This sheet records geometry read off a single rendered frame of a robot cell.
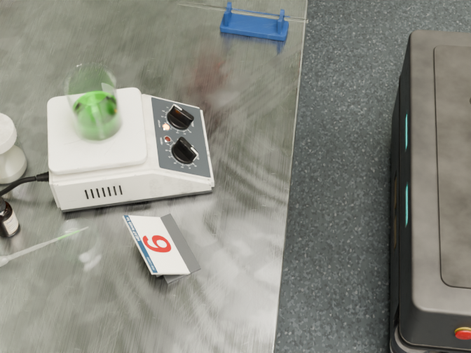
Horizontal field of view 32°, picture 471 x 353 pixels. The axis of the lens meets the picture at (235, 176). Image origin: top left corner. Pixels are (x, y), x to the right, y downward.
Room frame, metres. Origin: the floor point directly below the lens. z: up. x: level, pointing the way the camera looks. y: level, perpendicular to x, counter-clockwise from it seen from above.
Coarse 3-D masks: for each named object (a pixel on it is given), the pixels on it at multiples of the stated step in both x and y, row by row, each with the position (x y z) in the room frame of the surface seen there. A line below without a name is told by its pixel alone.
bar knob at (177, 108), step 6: (174, 108) 0.69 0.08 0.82; (180, 108) 0.69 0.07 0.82; (168, 114) 0.69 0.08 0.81; (174, 114) 0.69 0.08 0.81; (180, 114) 0.69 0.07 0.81; (186, 114) 0.69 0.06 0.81; (168, 120) 0.68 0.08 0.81; (174, 120) 0.68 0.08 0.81; (180, 120) 0.68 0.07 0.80; (186, 120) 0.68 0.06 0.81; (192, 120) 0.68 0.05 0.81; (174, 126) 0.67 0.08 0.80; (180, 126) 0.67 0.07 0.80; (186, 126) 0.68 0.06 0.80
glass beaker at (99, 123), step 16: (80, 64) 0.68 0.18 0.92; (96, 64) 0.68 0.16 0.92; (64, 80) 0.66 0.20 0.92; (80, 80) 0.67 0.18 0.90; (96, 80) 0.68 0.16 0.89; (112, 80) 0.66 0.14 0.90; (80, 96) 0.67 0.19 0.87; (112, 96) 0.64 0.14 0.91; (80, 112) 0.62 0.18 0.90; (96, 112) 0.62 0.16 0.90; (112, 112) 0.63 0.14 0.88; (80, 128) 0.63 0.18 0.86; (96, 128) 0.62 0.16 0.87; (112, 128) 0.63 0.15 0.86
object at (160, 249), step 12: (144, 228) 0.54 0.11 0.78; (156, 228) 0.54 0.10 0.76; (144, 240) 0.51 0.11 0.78; (156, 240) 0.52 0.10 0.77; (168, 240) 0.53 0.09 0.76; (156, 252) 0.50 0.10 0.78; (168, 252) 0.51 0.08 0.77; (156, 264) 0.48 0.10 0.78; (168, 264) 0.49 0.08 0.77; (180, 264) 0.49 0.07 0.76
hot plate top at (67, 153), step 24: (120, 96) 0.70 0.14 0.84; (48, 120) 0.66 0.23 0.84; (72, 120) 0.66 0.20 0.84; (48, 144) 0.62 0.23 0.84; (72, 144) 0.62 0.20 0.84; (96, 144) 0.62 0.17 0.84; (120, 144) 0.62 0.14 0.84; (144, 144) 0.62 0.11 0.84; (72, 168) 0.59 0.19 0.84; (96, 168) 0.59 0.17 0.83
